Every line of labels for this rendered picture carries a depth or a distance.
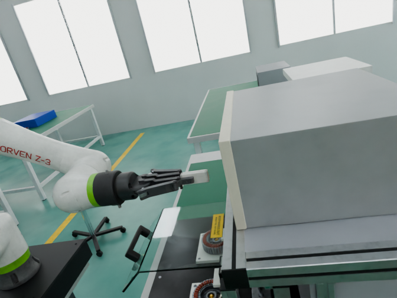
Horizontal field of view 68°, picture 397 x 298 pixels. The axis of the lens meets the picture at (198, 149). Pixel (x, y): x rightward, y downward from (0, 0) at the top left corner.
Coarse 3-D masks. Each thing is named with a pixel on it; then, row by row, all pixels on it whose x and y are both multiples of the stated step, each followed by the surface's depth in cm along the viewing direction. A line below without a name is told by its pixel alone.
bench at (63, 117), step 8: (56, 112) 515; (64, 112) 495; (72, 112) 478; (80, 112) 470; (56, 120) 445; (64, 120) 430; (32, 128) 425; (40, 128) 412; (48, 128) 399; (56, 128) 407; (96, 128) 520; (96, 136) 527; (88, 144) 488; (104, 144) 534; (32, 168) 359; (32, 176) 358; (48, 176) 389; (40, 184) 367; (8, 192) 373; (16, 192) 371; (40, 192) 366
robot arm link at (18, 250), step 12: (0, 216) 104; (0, 228) 100; (12, 228) 104; (0, 240) 98; (12, 240) 103; (24, 240) 110; (0, 252) 98; (12, 252) 103; (24, 252) 107; (0, 264) 102; (12, 264) 104
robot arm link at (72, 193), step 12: (72, 168) 85; (84, 168) 84; (60, 180) 79; (72, 180) 78; (84, 180) 78; (60, 192) 77; (72, 192) 77; (84, 192) 77; (60, 204) 78; (72, 204) 77; (84, 204) 78; (96, 204) 78
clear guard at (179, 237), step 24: (168, 216) 82; (192, 216) 80; (144, 240) 84; (168, 240) 73; (192, 240) 71; (216, 240) 69; (144, 264) 67; (168, 264) 65; (192, 264) 63; (216, 264) 62
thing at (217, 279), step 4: (216, 268) 86; (220, 268) 80; (216, 272) 84; (220, 272) 79; (216, 276) 83; (220, 276) 79; (216, 280) 82; (216, 284) 80; (260, 288) 79; (260, 292) 80
